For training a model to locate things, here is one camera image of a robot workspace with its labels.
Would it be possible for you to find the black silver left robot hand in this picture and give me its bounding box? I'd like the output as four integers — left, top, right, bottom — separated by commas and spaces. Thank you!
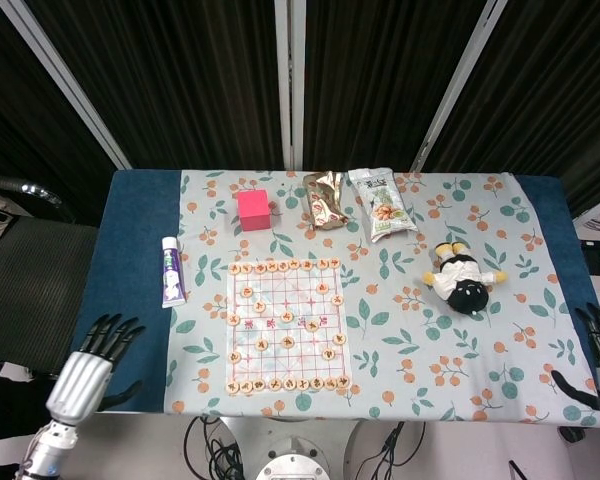
46, 313, 146, 426

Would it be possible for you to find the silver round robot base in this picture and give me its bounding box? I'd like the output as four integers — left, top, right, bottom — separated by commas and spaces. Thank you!
254, 434, 334, 480

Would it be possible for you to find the white red chess board sheet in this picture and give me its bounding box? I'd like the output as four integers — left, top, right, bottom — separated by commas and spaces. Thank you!
226, 258, 354, 396

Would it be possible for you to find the black mesh office chair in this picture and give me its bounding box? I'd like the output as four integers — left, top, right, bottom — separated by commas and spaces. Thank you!
0, 172, 101, 376

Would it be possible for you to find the blue table cover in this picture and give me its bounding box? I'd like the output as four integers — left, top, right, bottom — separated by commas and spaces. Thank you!
69, 169, 600, 416

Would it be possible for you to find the white purple toothpaste tube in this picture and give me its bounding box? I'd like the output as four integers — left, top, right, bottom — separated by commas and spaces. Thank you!
160, 236, 187, 309

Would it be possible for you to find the black white plush doll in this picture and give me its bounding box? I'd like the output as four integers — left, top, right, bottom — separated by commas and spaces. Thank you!
422, 241, 510, 315

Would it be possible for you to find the floral printed tablecloth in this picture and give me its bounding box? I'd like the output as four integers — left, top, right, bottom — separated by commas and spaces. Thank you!
160, 169, 600, 429

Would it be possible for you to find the pink cube block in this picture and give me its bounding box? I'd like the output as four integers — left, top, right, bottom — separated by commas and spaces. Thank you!
236, 188, 273, 233

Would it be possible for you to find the white green nut snack bag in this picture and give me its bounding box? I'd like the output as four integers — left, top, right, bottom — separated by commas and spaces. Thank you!
348, 167, 417, 245

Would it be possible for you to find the gold crumpled snack bag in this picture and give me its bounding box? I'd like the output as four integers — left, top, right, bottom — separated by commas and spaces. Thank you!
302, 170, 350, 232

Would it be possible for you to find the black cable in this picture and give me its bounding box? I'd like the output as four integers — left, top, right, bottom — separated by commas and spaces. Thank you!
183, 414, 217, 474
204, 417, 254, 480
365, 422, 426, 480

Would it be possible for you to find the white partition post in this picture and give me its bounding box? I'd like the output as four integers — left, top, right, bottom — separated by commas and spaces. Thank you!
410, 0, 510, 172
273, 0, 295, 170
0, 0, 131, 170
290, 0, 307, 171

